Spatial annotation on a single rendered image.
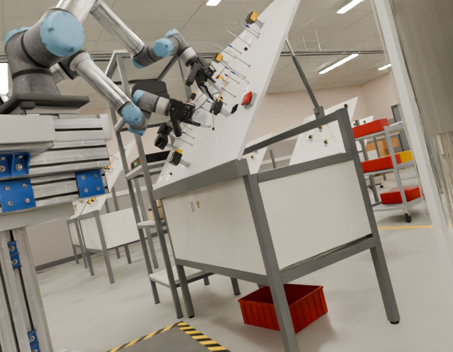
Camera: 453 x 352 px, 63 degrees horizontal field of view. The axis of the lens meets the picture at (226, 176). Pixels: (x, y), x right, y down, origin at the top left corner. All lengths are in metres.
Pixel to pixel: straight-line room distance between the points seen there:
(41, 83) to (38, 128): 0.23
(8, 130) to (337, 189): 1.24
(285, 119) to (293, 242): 10.64
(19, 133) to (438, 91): 1.35
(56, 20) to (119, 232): 3.65
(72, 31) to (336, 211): 1.20
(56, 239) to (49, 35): 7.84
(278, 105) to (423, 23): 10.56
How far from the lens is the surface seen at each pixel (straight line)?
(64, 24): 1.24
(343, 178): 1.71
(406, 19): 1.53
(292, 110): 12.34
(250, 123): 1.46
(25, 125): 1.08
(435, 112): 1.50
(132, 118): 1.52
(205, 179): 1.66
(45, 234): 8.87
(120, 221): 4.66
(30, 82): 1.29
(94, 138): 1.30
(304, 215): 1.55
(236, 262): 1.68
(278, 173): 1.49
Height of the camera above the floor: 0.77
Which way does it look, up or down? 2 degrees up
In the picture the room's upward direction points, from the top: 14 degrees counter-clockwise
